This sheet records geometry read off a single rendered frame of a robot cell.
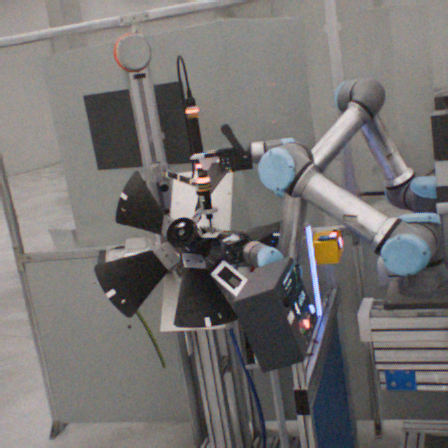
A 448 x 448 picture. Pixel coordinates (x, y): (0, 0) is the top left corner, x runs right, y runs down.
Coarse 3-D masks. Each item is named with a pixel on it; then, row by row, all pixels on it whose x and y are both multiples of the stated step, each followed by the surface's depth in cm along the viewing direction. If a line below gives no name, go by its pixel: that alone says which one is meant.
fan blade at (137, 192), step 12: (132, 180) 262; (132, 192) 262; (144, 192) 258; (120, 204) 266; (132, 204) 262; (144, 204) 258; (156, 204) 255; (120, 216) 267; (132, 216) 264; (144, 216) 260; (156, 216) 256; (144, 228) 262; (156, 228) 257
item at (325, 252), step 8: (320, 232) 274; (328, 232) 272; (312, 240) 264; (320, 240) 262; (328, 240) 260; (336, 240) 259; (320, 248) 261; (328, 248) 260; (336, 248) 259; (320, 256) 261; (328, 256) 261; (336, 256) 260; (320, 264) 262
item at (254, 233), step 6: (252, 228) 248; (258, 228) 247; (264, 228) 246; (270, 228) 245; (222, 234) 242; (228, 234) 243; (246, 234) 241; (252, 234) 241; (258, 234) 240; (252, 240) 237; (276, 240) 236; (276, 246) 233
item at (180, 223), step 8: (176, 224) 247; (184, 224) 245; (192, 224) 244; (168, 232) 245; (176, 232) 245; (184, 232) 244; (192, 232) 244; (200, 232) 246; (168, 240) 244; (176, 240) 244; (184, 240) 243; (192, 240) 241; (200, 240) 246; (176, 248) 243; (184, 248) 243; (192, 248) 244; (200, 248) 250; (208, 248) 251
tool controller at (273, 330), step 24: (288, 264) 175; (264, 288) 160; (288, 288) 168; (240, 312) 161; (264, 312) 159; (288, 312) 161; (264, 336) 161; (288, 336) 159; (264, 360) 162; (288, 360) 161
